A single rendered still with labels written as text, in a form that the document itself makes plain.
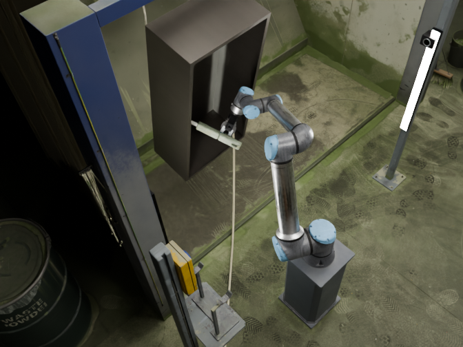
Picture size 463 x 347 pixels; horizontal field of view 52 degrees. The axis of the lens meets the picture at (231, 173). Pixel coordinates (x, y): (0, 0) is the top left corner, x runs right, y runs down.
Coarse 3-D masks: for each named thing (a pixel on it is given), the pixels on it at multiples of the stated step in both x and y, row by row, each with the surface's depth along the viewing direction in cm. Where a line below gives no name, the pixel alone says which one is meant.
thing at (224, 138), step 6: (192, 120) 301; (198, 126) 300; (204, 126) 300; (204, 132) 301; (210, 132) 300; (216, 132) 300; (228, 132) 308; (216, 138) 302; (222, 138) 301; (228, 138) 301; (234, 138) 304; (228, 144) 302; (234, 144) 302; (240, 144) 302
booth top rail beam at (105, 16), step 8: (104, 0) 154; (112, 0) 154; (120, 0) 154; (128, 0) 156; (136, 0) 159; (144, 0) 161; (152, 0) 163; (96, 8) 151; (104, 8) 152; (112, 8) 154; (120, 8) 156; (128, 8) 158; (136, 8) 160; (96, 16) 152; (104, 16) 153; (112, 16) 156; (120, 16) 158; (104, 24) 155
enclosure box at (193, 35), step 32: (192, 0) 258; (224, 0) 261; (160, 32) 244; (192, 32) 246; (224, 32) 248; (256, 32) 279; (160, 64) 259; (192, 64) 237; (224, 64) 324; (256, 64) 297; (160, 96) 284; (192, 96) 335; (224, 96) 349; (160, 128) 314; (192, 128) 362; (192, 160) 347
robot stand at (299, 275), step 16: (336, 240) 282; (336, 256) 275; (352, 256) 275; (288, 272) 290; (304, 272) 270; (320, 272) 269; (336, 272) 269; (288, 288) 306; (304, 288) 286; (320, 288) 265; (336, 288) 301; (288, 304) 322; (304, 304) 301; (320, 304) 295; (304, 320) 315
